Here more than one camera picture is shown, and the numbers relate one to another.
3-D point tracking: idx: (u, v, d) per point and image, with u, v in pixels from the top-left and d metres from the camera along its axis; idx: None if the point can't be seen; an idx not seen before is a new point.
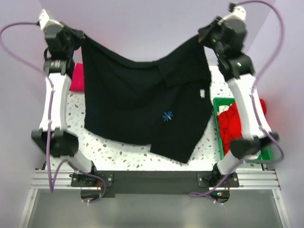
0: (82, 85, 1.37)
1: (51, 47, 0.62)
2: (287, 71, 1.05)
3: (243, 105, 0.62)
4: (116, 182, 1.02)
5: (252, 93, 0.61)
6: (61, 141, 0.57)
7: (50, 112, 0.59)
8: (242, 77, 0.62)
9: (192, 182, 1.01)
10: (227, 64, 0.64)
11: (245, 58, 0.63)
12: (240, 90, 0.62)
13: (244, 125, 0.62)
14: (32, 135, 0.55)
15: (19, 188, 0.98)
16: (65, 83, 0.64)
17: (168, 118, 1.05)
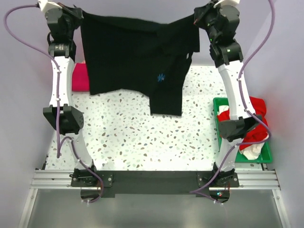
0: (82, 84, 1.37)
1: (53, 32, 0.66)
2: (288, 71, 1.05)
3: (232, 88, 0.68)
4: (116, 182, 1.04)
5: (239, 78, 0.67)
6: (69, 117, 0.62)
7: (58, 92, 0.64)
8: (232, 63, 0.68)
9: (193, 182, 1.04)
10: (218, 50, 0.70)
11: (236, 47, 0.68)
12: (229, 73, 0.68)
13: (231, 106, 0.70)
14: (44, 110, 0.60)
15: (19, 187, 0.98)
16: (70, 66, 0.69)
17: (161, 79, 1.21)
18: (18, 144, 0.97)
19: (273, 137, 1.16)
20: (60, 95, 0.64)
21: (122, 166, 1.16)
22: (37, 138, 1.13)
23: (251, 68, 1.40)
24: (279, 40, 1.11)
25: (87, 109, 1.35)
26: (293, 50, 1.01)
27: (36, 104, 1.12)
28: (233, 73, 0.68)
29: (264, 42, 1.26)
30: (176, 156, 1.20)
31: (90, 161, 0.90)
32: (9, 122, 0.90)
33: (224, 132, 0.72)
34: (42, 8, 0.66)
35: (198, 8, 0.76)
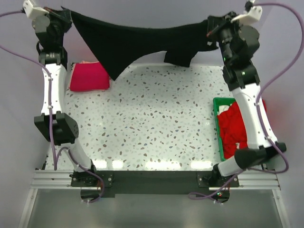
0: (82, 84, 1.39)
1: (42, 40, 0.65)
2: (288, 71, 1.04)
3: (249, 114, 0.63)
4: (116, 182, 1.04)
5: (257, 102, 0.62)
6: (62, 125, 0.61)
7: (50, 99, 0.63)
8: (248, 86, 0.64)
9: (193, 182, 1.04)
10: (232, 72, 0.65)
11: (252, 70, 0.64)
12: (245, 97, 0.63)
13: (250, 135, 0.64)
14: (36, 119, 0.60)
15: (19, 188, 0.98)
16: (61, 72, 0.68)
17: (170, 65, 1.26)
18: (18, 145, 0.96)
19: None
20: (52, 102, 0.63)
21: (122, 166, 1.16)
22: (37, 138, 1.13)
23: None
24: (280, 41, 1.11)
25: (87, 109, 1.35)
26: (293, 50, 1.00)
27: (36, 105, 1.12)
28: (250, 97, 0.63)
29: (264, 42, 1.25)
30: (176, 156, 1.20)
31: (88, 161, 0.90)
32: (9, 123, 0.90)
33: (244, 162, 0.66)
34: (28, 14, 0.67)
35: (213, 17, 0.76)
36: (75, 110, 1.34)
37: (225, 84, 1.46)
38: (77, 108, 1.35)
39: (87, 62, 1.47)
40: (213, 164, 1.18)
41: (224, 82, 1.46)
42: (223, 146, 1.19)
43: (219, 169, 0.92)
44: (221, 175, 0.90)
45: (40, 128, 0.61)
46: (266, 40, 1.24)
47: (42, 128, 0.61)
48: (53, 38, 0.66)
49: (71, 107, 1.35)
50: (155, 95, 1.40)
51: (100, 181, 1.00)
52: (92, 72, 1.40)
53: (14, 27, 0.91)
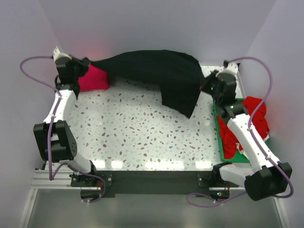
0: (82, 84, 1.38)
1: (61, 73, 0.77)
2: (288, 71, 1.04)
3: (245, 140, 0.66)
4: (116, 182, 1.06)
5: (249, 128, 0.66)
6: (60, 134, 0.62)
7: (55, 110, 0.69)
8: (238, 116, 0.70)
9: (193, 181, 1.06)
10: (223, 109, 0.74)
11: (238, 105, 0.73)
12: (238, 125, 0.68)
13: (251, 159, 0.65)
14: (35, 128, 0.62)
15: (19, 187, 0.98)
16: (71, 96, 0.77)
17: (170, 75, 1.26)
18: (18, 145, 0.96)
19: (273, 137, 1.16)
20: (56, 114, 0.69)
21: (122, 166, 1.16)
22: None
23: (251, 68, 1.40)
24: (279, 41, 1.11)
25: (87, 109, 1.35)
26: (293, 50, 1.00)
27: (36, 105, 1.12)
28: (242, 124, 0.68)
29: (264, 42, 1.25)
30: (176, 156, 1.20)
31: (88, 163, 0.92)
32: (9, 122, 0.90)
33: (253, 193, 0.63)
34: (55, 59, 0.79)
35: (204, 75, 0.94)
36: (75, 110, 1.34)
37: None
38: (77, 108, 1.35)
39: None
40: (213, 164, 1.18)
41: None
42: (223, 146, 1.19)
43: (220, 173, 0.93)
44: (223, 178, 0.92)
45: (38, 137, 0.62)
46: (266, 41, 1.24)
47: (40, 138, 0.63)
48: (69, 73, 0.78)
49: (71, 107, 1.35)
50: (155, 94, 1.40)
51: (100, 180, 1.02)
52: (92, 72, 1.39)
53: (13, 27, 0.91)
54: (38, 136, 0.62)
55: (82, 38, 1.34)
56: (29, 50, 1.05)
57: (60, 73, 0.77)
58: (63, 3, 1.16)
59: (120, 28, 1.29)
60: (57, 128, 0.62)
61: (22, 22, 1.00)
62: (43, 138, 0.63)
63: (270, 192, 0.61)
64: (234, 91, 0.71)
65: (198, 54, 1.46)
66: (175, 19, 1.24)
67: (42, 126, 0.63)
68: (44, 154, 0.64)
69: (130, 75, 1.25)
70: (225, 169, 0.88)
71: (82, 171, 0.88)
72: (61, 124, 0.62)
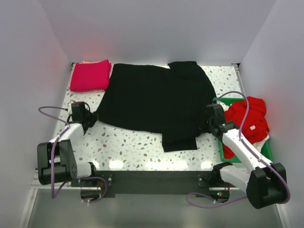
0: (81, 84, 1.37)
1: (74, 112, 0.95)
2: (289, 72, 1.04)
3: (238, 148, 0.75)
4: (116, 182, 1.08)
5: (240, 137, 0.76)
6: (63, 153, 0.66)
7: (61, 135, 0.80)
8: (230, 131, 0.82)
9: (193, 182, 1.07)
10: (216, 128, 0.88)
11: (230, 123, 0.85)
12: (231, 137, 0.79)
13: (247, 166, 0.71)
14: (39, 147, 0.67)
15: (19, 187, 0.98)
16: (78, 128, 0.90)
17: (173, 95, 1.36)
18: (18, 145, 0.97)
19: (273, 137, 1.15)
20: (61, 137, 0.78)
21: (122, 166, 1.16)
22: (38, 138, 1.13)
23: (251, 68, 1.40)
24: (279, 41, 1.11)
25: None
26: (294, 50, 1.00)
27: (36, 104, 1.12)
28: (234, 136, 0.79)
29: (264, 42, 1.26)
30: (176, 156, 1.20)
31: (89, 167, 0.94)
32: (9, 122, 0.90)
33: (253, 199, 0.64)
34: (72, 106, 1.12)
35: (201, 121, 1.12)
36: None
37: (225, 84, 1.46)
38: None
39: (86, 62, 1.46)
40: (213, 164, 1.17)
41: (224, 82, 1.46)
42: (224, 146, 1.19)
43: (221, 174, 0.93)
44: (223, 180, 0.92)
45: (40, 156, 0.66)
46: (266, 41, 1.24)
47: (42, 158, 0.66)
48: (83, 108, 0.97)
49: None
50: None
51: (100, 180, 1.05)
52: (91, 72, 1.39)
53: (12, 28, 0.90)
54: (41, 155, 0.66)
55: (82, 38, 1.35)
56: (29, 50, 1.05)
57: (73, 112, 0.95)
58: (62, 4, 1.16)
59: (119, 28, 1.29)
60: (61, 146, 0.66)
61: (22, 22, 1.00)
62: (45, 158, 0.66)
63: (271, 198, 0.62)
64: (222, 113, 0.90)
65: (198, 54, 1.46)
66: (175, 19, 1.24)
67: (46, 146, 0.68)
68: (42, 177, 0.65)
69: (140, 109, 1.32)
70: (227, 171, 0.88)
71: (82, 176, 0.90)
72: (65, 142, 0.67)
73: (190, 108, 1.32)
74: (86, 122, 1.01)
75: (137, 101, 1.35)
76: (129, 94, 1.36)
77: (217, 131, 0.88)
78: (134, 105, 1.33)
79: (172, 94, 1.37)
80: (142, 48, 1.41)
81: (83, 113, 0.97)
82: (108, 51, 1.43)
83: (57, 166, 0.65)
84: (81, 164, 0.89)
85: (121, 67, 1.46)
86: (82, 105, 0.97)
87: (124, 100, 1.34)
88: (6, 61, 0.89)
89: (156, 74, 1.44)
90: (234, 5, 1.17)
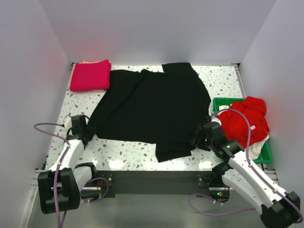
0: (81, 85, 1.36)
1: (74, 126, 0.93)
2: (289, 72, 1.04)
3: (250, 177, 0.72)
4: (116, 182, 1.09)
5: (249, 164, 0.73)
6: (66, 183, 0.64)
7: (62, 159, 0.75)
8: (237, 155, 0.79)
9: (193, 181, 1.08)
10: (221, 150, 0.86)
11: (233, 143, 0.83)
12: (240, 163, 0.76)
13: (261, 195, 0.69)
14: (40, 177, 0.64)
15: (19, 187, 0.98)
16: (79, 143, 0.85)
17: (167, 99, 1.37)
18: (18, 145, 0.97)
19: (273, 137, 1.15)
20: (63, 162, 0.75)
21: (122, 166, 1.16)
22: (38, 138, 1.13)
23: (251, 68, 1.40)
24: (279, 41, 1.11)
25: (87, 109, 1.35)
26: (294, 50, 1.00)
27: (36, 104, 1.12)
28: (243, 162, 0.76)
29: (264, 42, 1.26)
30: None
31: (90, 171, 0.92)
32: (8, 121, 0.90)
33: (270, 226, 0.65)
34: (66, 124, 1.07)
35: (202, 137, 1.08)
36: (75, 111, 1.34)
37: (225, 84, 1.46)
38: (77, 108, 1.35)
39: (86, 62, 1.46)
40: (213, 164, 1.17)
41: (224, 82, 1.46)
42: None
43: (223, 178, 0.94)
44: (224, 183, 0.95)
45: (42, 186, 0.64)
46: (266, 42, 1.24)
47: (42, 187, 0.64)
48: (81, 121, 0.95)
49: (71, 107, 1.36)
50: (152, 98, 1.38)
51: (100, 180, 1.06)
52: (91, 73, 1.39)
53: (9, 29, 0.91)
54: (41, 185, 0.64)
55: (82, 38, 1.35)
56: (29, 50, 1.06)
57: (73, 126, 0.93)
58: (62, 4, 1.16)
59: (119, 28, 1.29)
60: (61, 176, 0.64)
61: (22, 21, 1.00)
62: (46, 187, 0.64)
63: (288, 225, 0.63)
64: (222, 132, 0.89)
65: (198, 54, 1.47)
66: (176, 19, 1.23)
67: (47, 174, 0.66)
68: (44, 206, 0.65)
69: (137, 116, 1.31)
70: (233, 181, 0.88)
71: (86, 181, 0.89)
72: (66, 172, 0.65)
73: (185, 111, 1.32)
74: (87, 136, 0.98)
75: (134, 106, 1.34)
76: (125, 98, 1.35)
77: (222, 154, 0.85)
78: (130, 109, 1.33)
79: (169, 96, 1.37)
80: (142, 48, 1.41)
81: (84, 126, 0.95)
82: (108, 51, 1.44)
83: (59, 194, 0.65)
84: (81, 172, 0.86)
85: (120, 72, 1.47)
86: (82, 118, 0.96)
87: (120, 103, 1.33)
88: (5, 61, 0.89)
89: (155, 78, 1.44)
90: (234, 5, 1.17)
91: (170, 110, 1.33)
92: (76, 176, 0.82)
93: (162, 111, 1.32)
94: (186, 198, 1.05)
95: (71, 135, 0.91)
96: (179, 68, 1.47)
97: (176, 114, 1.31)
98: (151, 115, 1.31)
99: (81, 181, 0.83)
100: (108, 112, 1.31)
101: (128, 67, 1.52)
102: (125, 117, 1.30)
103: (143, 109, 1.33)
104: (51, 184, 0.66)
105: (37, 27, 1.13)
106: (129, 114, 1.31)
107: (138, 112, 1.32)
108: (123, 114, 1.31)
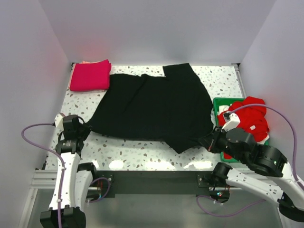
0: (81, 85, 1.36)
1: (65, 129, 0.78)
2: (289, 72, 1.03)
3: (292, 191, 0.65)
4: (116, 181, 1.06)
5: (296, 179, 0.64)
6: (71, 220, 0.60)
7: (61, 192, 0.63)
8: (283, 170, 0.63)
9: (193, 181, 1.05)
10: (265, 167, 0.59)
11: (275, 151, 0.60)
12: (287, 180, 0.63)
13: (298, 202, 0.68)
14: (42, 218, 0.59)
15: (19, 187, 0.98)
16: (75, 161, 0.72)
17: (168, 99, 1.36)
18: (18, 144, 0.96)
19: (273, 136, 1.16)
20: (61, 194, 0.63)
21: (122, 166, 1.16)
22: (38, 137, 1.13)
23: (251, 68, 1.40)
24: (280, 40, 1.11)
25: (87, 109, 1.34)
26: (294, 50, 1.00)
27: (36, 104, 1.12)
28: (290, 177, 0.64)
29: (264, 42, 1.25)
30: (175, 156, 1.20)
31: (90, 175, 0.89)
32: (8, 121, 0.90)
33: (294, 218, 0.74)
34: (58, 124, 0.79)
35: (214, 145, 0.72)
36: (75, 111, 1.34)
37: (225, 84, 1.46)
38: (77, 108, 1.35)
39: (86, 62, 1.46)
40: (213, 164, 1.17)
41: (224, 82, 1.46)
42: None
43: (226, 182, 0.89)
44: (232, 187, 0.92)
45: (45, 225, 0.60)
46: (266, 41, 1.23)
47: (47, 225, 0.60)
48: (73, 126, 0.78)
49: (71, 107, 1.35)
50: (152, 97, 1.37)
51: (100, 180, 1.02)
52: (91, 73, 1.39)
53: (7, 27, 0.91)
54: (44, 223, 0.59)
55: (81, 38, 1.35)
56: (30, 50, 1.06)
57: (65, 129, 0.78)
58: (61, 3, 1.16)
59: (119, 28, 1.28)
60: (65, 216, 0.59)
61: (21, 20, 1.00)
62: (51, 225, 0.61)
63: None
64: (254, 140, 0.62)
65: (198, 54, 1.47)
66: (175, 20, 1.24)
67: (49, 213, 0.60)
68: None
69: (139, 115, 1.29)
70: (241, 183, 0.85)
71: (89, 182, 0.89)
72: (70, 210, 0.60)
73: (187, 111, 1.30)
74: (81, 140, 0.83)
75: (138, 106, 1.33)
76: (130, 97, 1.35)
77: (267, 171, 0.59)
78: (134, 109, 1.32)
79: (170, 96, 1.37)
80: (142, 48, 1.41)
81: (78, 129, 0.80)
82: (108, 51, 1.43)
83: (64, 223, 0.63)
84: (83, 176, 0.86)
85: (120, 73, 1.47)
86: (76, 119, 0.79)
87: (125, 103, 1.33)
88: (5, 60, 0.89)
89: (155, 78, 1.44)
90: (234, 6, 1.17)
91: (172, 110, 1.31)
92: (78, 190, 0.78)
93: (164, 110, 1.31)
94: (185, 198, 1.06)
95: (62, 143, 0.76)
96: (178, 70, 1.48)
97: (177, 114, 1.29)
98: (153, 115, 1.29)
99: (84, 192, 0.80)
100: (111, 112, 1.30)
101: (128, 67, 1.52)
102: (128, 117, 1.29)
103: (147, 108, 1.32)
104: (56, 219, 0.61)
105: (37, 27, 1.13)
106: (132, 114, 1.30)
107: (142, 111, 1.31)
108: (127, 113, 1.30)
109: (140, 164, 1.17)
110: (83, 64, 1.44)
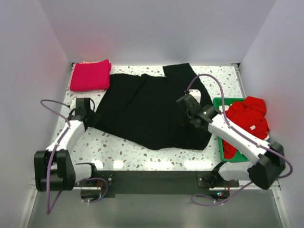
0: (81, 85, 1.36)
1: (78, 106, 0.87)
2: (290, 71, 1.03)
3: (231, 137, 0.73)
4: (117, 181, 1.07)
5: (228, 125, 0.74)
6: (62, 164, 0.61)
7: (60, 139, 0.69)
8: (214, 119, 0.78)
9: (193, 181, 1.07)
10: (198, 118, 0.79)
11: (209, 109, 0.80)
12: (219, 126, 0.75)
13: (246, 153, 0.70)
14: (36, 155, 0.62)
15: (19, 187, 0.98)
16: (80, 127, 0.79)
17: (168, 98, 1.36)
18: (18, 144, 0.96)
19: (273, 136, 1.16)
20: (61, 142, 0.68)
21: (122, 166, 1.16)
22: (38, 137, 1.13)
23: (251, 68, 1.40)
24: (280, 40, 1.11)
25: None
26: (294, 50, 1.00)
27: (36, 104, 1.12)
28: (222, 124, 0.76)
29: (264, 42, 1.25)
30: (176, 156, 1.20)
31: (90, 169, 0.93)
32: (9, 121, 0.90)
33: (256, 180, 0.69)
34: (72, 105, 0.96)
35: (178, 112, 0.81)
36: None
37: (225, 84, 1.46)
38: None
39: (86, 62, 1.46)
40: (213, 164, 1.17)
41: (224, 82, 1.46)
42: (223, 146, 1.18)
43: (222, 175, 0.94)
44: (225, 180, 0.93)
45: (37, 165, 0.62)
46: (266, 41, 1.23)
47: (39, 166, 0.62)
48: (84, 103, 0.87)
49: None
50: (152, 97, 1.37)
51: (100, 180, 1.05)
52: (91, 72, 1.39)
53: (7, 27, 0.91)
54: (38, 161, 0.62)
55: (81, 38, 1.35)
56: (30, 51, 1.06)
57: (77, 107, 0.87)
58: (61, 3, 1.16)
59: (119, 28, 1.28)
60: (58, 157, 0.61)
61: (21, 20, 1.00)
62: (42, 167, 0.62)
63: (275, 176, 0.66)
64: (195, 103, 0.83)
65: (198, 54, 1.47)
66: (175, 20, 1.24)
67: (44, 154, 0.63)
68: (39, 185, 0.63)
69: (139, 115, 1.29)
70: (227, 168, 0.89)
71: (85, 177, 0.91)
72: (62, 153, 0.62)
73: None
74: (90, 121, 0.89)
75: (138, 105, 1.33)
76: (129, 97, 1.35)
77: (201, 121, 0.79)
78: (134, 109, 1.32)
79: (170, 96, 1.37)
80: (142, 48, 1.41)
81: (88, 109, 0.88)
82: (108, 51, 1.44)
83: (54, 174, 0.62)
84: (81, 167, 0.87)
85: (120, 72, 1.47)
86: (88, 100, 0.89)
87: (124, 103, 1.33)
88: (5, 60, 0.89)
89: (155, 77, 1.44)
90: (235, 6, 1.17)
91: (172, 110, 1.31)
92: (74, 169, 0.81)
93: (164, 110, 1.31)
94: (187, 197, 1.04)
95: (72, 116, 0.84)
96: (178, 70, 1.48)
97: (177, 114, 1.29)
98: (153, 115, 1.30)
99: (80, 174, 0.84)
100: (111, 112, 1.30)
101: (128, 67, 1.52)
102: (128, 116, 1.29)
103: (146, 108, 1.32)
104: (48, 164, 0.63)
105: (37, 27, 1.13)
106: (132, 113, 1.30)
107: (142, 111, 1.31)
108: (127, 113, 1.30)
109: (140, 164, 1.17)
110: (83, 64, 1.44)
